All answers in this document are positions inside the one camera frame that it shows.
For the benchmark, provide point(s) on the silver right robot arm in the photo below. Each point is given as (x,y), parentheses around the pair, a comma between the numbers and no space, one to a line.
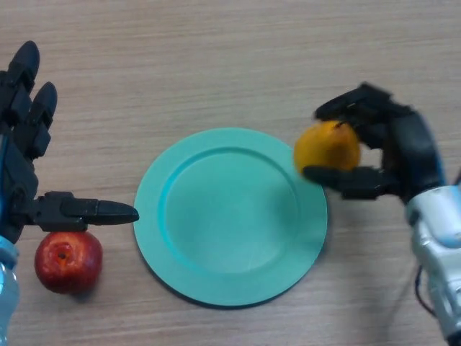
(439,245)

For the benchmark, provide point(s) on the red apple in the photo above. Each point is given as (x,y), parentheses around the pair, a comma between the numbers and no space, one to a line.
(68,263)

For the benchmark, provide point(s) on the yellow pear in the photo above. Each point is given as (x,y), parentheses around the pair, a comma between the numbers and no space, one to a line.
(326,147)

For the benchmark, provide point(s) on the green round plate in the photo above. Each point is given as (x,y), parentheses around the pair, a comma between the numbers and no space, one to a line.
(227,223)

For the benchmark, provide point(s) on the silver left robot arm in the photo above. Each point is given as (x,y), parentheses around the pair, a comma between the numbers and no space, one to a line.
(6,292)

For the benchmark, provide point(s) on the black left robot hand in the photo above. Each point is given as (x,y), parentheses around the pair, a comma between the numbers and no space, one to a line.
(19,173)

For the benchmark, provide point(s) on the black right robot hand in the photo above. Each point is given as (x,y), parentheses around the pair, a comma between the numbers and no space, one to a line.
(410,151)

